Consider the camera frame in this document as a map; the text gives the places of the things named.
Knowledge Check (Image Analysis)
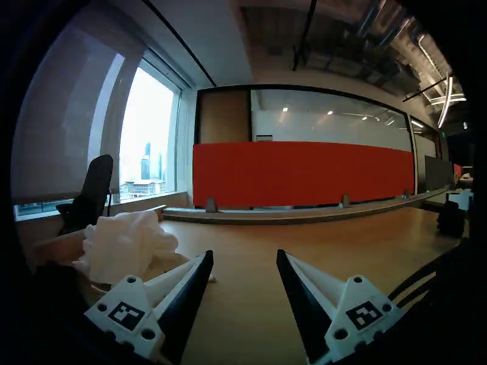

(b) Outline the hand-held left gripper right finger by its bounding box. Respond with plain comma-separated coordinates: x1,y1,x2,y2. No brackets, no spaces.
276,249,407,365

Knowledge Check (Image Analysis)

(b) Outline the red desk screen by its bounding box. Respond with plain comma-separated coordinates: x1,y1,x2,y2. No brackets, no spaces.
163,141,452,226

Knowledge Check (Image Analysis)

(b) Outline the heap of white towels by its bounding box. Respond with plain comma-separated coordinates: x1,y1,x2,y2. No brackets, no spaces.
73,210,220,286

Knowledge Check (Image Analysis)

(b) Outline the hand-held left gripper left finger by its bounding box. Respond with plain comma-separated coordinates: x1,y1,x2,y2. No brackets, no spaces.
83,249,215,365

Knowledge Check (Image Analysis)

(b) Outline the dark grey desk screen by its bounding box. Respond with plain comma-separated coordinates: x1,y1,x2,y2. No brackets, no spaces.
424,155,456,192

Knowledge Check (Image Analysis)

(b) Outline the black cable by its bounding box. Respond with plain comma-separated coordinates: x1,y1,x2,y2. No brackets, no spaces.
387,255,448,298
394,266,450,308

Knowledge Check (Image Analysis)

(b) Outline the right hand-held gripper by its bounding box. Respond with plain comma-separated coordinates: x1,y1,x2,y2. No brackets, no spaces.
436,191,475,239

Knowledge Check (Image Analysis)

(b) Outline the black office chair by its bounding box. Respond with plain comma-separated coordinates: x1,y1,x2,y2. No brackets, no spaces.
55,154,114,237

